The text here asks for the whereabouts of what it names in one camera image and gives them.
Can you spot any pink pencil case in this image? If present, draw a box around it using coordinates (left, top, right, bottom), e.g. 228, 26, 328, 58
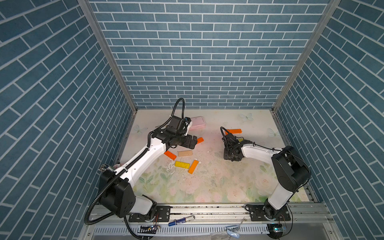
190, 116, 207, 131

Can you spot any natural wood block left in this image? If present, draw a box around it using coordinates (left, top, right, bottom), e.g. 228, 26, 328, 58
178, 150, 193, 157

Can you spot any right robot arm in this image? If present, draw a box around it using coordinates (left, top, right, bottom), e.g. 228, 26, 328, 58
222, 132, 311, 220

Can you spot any blue screwdriver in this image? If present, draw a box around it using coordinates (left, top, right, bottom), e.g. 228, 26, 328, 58
168, 215, 195, 227

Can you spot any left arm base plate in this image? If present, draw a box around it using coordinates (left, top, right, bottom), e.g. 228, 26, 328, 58
128, 205, 171, 223

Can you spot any pink pen cup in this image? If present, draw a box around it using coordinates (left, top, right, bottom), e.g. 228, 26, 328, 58
98, 164, 120, 172

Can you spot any aluminium rail frame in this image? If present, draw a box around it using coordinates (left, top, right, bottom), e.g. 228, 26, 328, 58
80, 202, 342, 240

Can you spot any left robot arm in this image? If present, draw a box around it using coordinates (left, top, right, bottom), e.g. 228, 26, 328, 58
96, 116, 197, 220

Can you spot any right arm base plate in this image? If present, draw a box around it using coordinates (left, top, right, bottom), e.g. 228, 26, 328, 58
244, 204, 291, 222

